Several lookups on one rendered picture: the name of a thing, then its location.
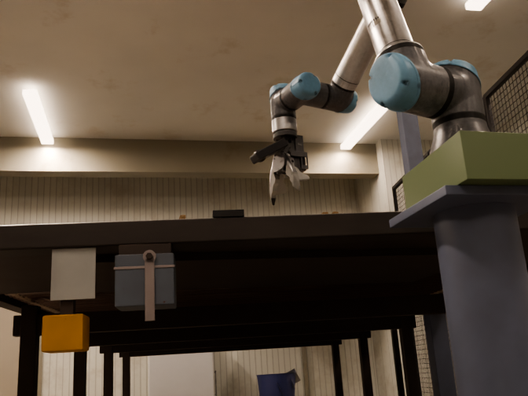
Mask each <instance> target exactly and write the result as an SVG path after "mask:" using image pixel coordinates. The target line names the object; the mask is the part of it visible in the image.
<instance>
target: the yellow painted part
mask: <svg viewBox="0 0 528 396"><path fill-rule="evenodd" d="M75 307H76V299H73V300H61V301H60V315H45V316H43V318H42V347H41V351H42V352H43V353H49V354H56V353H70V352H83V351H88V350H89V342H90V318H89V317H87V316H86V315H84V314H82V313H75Z"/></svg>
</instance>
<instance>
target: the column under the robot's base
mask: <svg viewBox="0 0 528 396"><path fill-rule="evenodd" d="M527 212H528V185H444V186H443V187H441V188H440V189H438V190H437V191H435V192H433V193H432V194H431V195H429V196H427V197H425V198H424V199H422V200H421V201H419V202H418V203H415V204H414V205H412V206H411V207H409V208H408V209H406V210H405V211H403V212H402V213H400V214H398V215H396V216H395V217H393V218H392V219H390V220H389V223H390V228H434V234H435V240H436V246H437V252H438V262H439V268H440V274H441V279H442V290H443V295H444V301H445V311H446V317H447V323H448V329H449V339H450V345H451V351H452V356H453V367H454V372H455V378H456V388H457V394H458V396H528V273H527V268H526V260H525V255H524V250H523V242H522V238H521V233H520V229H519V221H518V217H519V216H520V215H524V214H525V213H527Z"/></svg>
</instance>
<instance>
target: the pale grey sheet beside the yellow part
mask: <svg viewBox="0 0 528 396"><path fill-rule="evenodd" d="M95 282H96V248H95V247H83V248H63V249H52V268H51V289H50V301H57V300H73V299H95Z"/></svg>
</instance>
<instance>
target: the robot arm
mask: <svg viewBox="0 0 528 396"><path fill-rule="evenodd" d="M357 1H358V4H359V6H360V9H361V12H362V15H363V18H362V20H361V23H360V24H359V26H358V28H357V30H356V32H355V34H354V37H353V38H352V40H351V42H350V45H349V46H348V48H347V50H346V52H345V54H344V56H343V59H342V60H341V62H340V64H339V67H338V68H337V70H336V72H335V74H334V76H333V78H332V81H331V82H330V84H327V83H323V82H320V81H319V79H318V77H317V76H315V75H314V74H313V73H310V72H303V73H302V74H300V75H298V76H296V77H295V78H294V79H293V80H292V81H291V82H290V83H289V84H287V83H278V84H277V85H274V86H272V87H271V89H270V91H269V102H270V111H271V122H272V133H273V140H274V141H275V143H273V144H271V145H269V146H267V147H265V148H263V149H259V150H256V151H255V152H254V154H253V155H252V156H251V157H250V160H251V161H252V163H253V164H256V163H261V162H263V161H264V160H265V159H266V158H267V157H269V156H271V155H273V154H274V157H273V165H272V167H271V170H270V174H269V194H270V199H271V203H272V205H274V204H275V201H276V195H279V194H282V193H286V192H287V191H288V186H287V185H285V184H284V175H283V174H285V175H286V176H288V177H289V178H290V181H291V183H292V186H293V187H294V188H295V189H296V190H297V191H299V192H300V182H302V181H307V180H309V179H310V177H309V176H308V175H307V174H304V173H303V172H304V171H306V169H309V165H308V156H307V152H304V148H303V136H301V135H297V132H298V131H297V122H296V112H295V111H296V110H297V109H299V108H300V107H302V106H303V105H305V106H310V107H314V108H321V109H325V110H329V111H333V112H337V113H346V114H347V113H351V112H352V111H353V110H354V109H355V108H356V106H357V101H358V95H357V93H356V91H355V90H356V88H357V86H358V84H359V82H360V81H361V78H362V76H363V75H364V73H365V71H366V69H367V67H368V66H369V63H370V61H371V60H372V58H373V56H374V54H375V53H376V56H377V57H376V59H375V61H374V64H373V65H372V68H371V70H370V73H369V76H371V79H370V80H369V81H368V87H369V91H370V94H371V95H372V98H373V100H374V101H375V102H376V103H377V104H378V105H380V106H381V107H384V108H387V109H389V110H391V111H393V112H404V113H408V114H412V115H415V116H422V117H426V118H429V119H431V123H432V129H433V135H434V137H433V141H432V146H431V152H430V154H431V153H432V152H434V151H435V150H436V149H437V148H439V147H440V146H441V145H443V144H444V143H445V142H446V141H448V140H449V139H450V138H451V137H452V136H453V135H454V134H456V133H457V132H458V131H459V130H469V131H486V132H490V130H489V128H488V126H487V122H486V114H485V109H484V104H483V99H482V91H481V87H482V86H481V81H480V78H479V75H478V72H477V70H476V69H475V67H474V66H473V65H472V64H470V63H468V62H467V61H464V60H455V59H453V60H451V61H449V60H442V61H439V62H437V63H435V64H432V63H431V62H430V61H429V60H428V59H427V55H426V53H425V51H424V48H423V47H422V46H421V45H420V44H419V43H418V42H414V41H413V39H412V36H411V35H410V32H409V29H408V27H407V24H406V22H405V19H404V17H403V14H402V11H401V9H403V8H404V6H405V4H406V2H407V0H357ZM305 157H306V160H305Z"/></svg>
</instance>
